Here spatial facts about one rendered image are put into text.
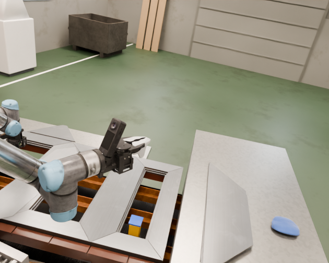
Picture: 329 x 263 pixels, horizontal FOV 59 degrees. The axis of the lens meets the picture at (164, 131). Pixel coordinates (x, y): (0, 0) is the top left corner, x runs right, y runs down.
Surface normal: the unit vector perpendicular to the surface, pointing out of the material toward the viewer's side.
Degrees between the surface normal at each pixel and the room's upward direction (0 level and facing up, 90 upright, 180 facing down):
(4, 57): 90
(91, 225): 0
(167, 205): 0
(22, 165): 77
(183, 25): 90
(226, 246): 0
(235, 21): 90
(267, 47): 90
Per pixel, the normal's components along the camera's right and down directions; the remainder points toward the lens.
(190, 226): 0.14, -0.87
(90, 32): -0.40, 0.38
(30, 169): 0.87, 0.14
